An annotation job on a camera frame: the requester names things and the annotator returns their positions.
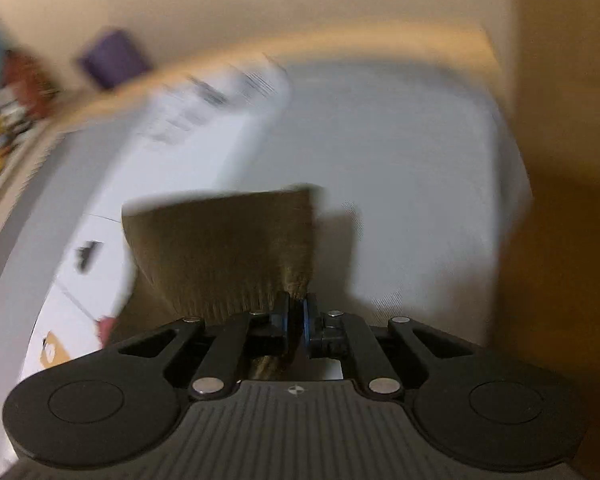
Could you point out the purple box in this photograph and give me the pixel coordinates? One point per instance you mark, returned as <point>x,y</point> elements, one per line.
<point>112,60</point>

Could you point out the olive brown knitted sweater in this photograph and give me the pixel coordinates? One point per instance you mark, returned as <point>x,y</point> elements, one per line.
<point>220,250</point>

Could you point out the red-brown cloth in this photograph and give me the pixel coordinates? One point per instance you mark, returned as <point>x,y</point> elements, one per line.
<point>27,85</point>

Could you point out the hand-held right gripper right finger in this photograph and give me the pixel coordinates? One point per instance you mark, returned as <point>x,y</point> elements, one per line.
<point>308,321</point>

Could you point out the wooden bed frame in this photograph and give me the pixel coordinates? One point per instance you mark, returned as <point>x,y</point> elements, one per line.
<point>330,42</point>

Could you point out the grey printed bed sheet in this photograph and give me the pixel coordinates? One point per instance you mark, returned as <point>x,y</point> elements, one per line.
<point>380,160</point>

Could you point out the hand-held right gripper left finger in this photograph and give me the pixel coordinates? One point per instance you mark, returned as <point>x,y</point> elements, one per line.
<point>283,312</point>

